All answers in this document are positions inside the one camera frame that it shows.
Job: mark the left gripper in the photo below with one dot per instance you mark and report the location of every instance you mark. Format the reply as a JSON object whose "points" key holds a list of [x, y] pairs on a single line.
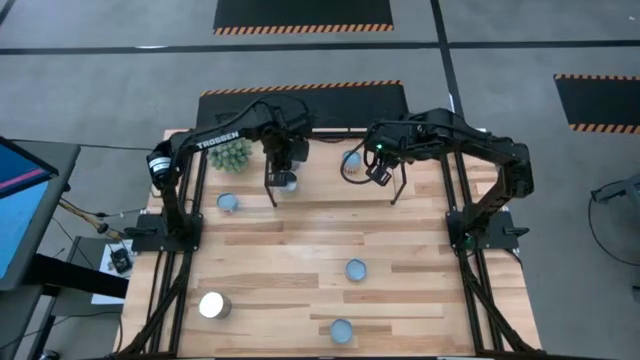
{"points": [[279, 150]]}

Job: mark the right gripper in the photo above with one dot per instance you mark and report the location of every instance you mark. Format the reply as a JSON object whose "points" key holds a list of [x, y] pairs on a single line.
{"points": [[385, 145]]}

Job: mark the carrots can yellow blue label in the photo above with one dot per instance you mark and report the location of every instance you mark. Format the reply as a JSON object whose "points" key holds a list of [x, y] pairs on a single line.
{"points": [[287, 182]]}

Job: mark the spicy black beans can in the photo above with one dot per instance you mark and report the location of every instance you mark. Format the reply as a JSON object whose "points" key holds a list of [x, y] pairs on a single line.
{"points": [[351, 160]]}

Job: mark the tomato can blue label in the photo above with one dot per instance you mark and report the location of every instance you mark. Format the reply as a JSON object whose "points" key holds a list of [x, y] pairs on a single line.
{"points": [[227, 201]]}

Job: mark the pale blue labelled tin can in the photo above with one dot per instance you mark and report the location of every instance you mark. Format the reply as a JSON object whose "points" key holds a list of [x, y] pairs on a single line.
{"points": [[355, 270]]}

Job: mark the peaches can pink label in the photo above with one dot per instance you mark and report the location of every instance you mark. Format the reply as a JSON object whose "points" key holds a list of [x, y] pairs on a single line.
{"points": [[212, 305]]}

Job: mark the green peas can red label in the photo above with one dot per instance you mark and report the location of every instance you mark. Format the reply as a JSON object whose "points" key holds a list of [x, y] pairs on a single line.
{"points": [[341, 331]]}

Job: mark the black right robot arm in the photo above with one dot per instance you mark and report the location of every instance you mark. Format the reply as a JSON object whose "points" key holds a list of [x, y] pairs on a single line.
{"points": [[475, 140]]}

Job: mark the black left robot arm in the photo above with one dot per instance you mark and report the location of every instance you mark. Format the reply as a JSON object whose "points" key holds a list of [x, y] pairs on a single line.
{"points": [[215, 140]]}

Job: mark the black hazard-striped floor mat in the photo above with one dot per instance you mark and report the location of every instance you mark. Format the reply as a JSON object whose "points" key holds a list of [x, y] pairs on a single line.
{"points": [[350, 107], [600, 102], [300, 12]]}

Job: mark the green plant in white pot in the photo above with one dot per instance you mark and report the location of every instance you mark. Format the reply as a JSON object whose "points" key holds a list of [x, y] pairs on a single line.
{"points": [[231, 155]]}

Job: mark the small black device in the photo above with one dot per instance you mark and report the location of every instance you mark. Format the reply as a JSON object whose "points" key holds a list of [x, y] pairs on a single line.
{"points": [[121, 260]]}

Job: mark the white paper sheet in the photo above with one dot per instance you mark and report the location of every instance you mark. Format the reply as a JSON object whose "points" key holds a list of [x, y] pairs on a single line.
{"points": [[107, 295]]}

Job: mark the grey monitor cart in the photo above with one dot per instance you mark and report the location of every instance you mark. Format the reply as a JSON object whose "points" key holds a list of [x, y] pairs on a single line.
{"points": [[65, 155]]}

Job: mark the black stand bar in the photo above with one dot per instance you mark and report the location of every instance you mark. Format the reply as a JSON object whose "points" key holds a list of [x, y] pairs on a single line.
{"points": [[75, 275]]}

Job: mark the grey stand base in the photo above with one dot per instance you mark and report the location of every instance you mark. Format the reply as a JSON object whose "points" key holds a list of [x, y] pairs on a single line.
{"points": [[620, 190]]}

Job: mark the monitor with blue screen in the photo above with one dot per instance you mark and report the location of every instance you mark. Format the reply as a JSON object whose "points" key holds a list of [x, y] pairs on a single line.
{"points": [[20, 215]]}

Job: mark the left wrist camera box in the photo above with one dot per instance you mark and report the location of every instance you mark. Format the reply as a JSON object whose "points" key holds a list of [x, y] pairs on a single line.
{"points": [[299, 156]]}

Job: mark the black frame wooden board shelf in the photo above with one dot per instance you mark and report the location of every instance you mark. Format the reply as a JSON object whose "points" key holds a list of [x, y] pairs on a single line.
{"points": [[330, 170]]}

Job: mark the black aluminium table frame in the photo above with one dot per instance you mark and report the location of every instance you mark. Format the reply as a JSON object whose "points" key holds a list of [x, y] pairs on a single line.
{"points": [[445, 185]]}

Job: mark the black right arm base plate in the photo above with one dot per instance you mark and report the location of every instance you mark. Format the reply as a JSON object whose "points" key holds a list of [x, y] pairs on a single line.
{"points": [[500, 235]]}

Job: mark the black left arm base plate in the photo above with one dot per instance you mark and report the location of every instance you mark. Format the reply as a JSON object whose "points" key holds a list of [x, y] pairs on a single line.
{"points": [[145, 237]]}

